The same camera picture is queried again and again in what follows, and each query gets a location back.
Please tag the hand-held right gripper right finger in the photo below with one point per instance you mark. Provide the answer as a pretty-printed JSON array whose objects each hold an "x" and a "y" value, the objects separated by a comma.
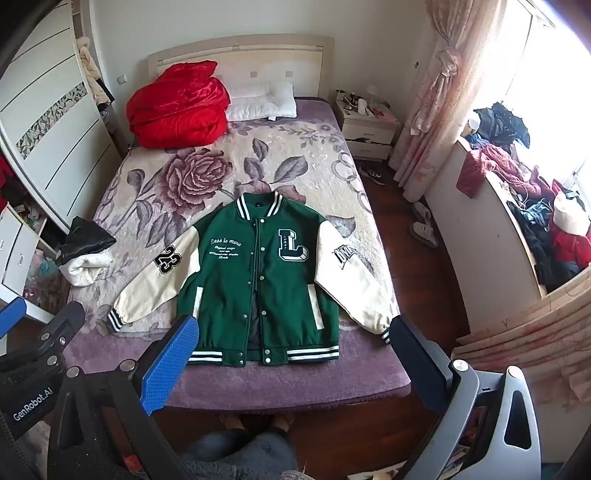
[{"x": 418, "y": 364}]

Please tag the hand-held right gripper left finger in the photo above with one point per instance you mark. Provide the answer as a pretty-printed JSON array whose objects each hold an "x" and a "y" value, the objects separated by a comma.
[{"x": 171, "y": 364}]

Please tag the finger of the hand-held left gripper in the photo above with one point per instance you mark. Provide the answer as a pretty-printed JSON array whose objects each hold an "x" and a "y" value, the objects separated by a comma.
[
  {"x": 62, "y": 325},
  {"x": 11, "y": 314}
]

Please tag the green varsity jacket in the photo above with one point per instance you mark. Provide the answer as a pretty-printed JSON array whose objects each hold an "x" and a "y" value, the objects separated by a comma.
[{"x": 231, "y": 286}]

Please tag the pile of clothes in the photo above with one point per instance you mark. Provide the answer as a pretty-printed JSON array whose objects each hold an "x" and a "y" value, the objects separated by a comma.
[{"x": 545, "y": 221}]

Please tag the white drawer cabinet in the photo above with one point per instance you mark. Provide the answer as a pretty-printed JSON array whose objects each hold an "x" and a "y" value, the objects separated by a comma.
[{"x": 16, "y": 258}]

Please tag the black and white garment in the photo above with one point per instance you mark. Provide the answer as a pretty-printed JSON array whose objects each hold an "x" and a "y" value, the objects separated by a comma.
[{"x": 85, "y": 240}]

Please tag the person's grey trousers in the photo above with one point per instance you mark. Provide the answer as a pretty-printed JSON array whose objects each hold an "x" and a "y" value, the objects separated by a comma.
[{"x": 240, "y": 454}]

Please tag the pink floral curtain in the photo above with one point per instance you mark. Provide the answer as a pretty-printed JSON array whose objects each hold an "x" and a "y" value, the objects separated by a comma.
[
  {"x": 443, "y": 92},
  {"x": 531, "y": 323}
]

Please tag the white slipper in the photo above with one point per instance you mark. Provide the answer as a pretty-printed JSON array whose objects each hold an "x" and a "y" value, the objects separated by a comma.
[
  {"x": 421, "y": 212},
  {"x": 424, "y": 234}
]

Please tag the white window seat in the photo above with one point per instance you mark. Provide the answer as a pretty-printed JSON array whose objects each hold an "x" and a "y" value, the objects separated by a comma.
[{"x": 471, "y": 230}]

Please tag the floral bed blanket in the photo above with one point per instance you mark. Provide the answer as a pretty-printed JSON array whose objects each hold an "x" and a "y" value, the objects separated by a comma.
[{"x": 184, "y": 180}]

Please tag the white wardrobe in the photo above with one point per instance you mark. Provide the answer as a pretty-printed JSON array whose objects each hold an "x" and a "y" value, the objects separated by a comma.
[{"x": 51, "y": 129}]

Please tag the pair of dark shoes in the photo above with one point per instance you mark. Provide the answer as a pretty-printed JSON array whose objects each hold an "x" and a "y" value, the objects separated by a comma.
[{"x": 371, "y": 174}]

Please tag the white nightstand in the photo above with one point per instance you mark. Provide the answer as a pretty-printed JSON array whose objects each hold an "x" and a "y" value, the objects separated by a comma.
[{"x": 369, "y": 127}]

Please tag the red duvet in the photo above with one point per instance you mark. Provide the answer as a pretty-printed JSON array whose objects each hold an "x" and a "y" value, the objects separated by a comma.
[{"x": 180, "y": 110}]

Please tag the beige hanging garment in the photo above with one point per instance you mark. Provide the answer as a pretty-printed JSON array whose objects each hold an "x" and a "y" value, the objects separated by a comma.
[{"x": 92, "y": 69}]

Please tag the white pillow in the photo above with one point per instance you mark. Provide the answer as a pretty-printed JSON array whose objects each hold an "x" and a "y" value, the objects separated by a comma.
[{"x": 263, "y": 104}]

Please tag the window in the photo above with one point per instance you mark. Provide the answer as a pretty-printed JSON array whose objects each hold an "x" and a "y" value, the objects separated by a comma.
[{"x": 554, "y": 69}]

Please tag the cream bed headboard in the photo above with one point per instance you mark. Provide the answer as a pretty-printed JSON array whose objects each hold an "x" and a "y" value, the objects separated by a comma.
[{"x": 286, "y": 55}]

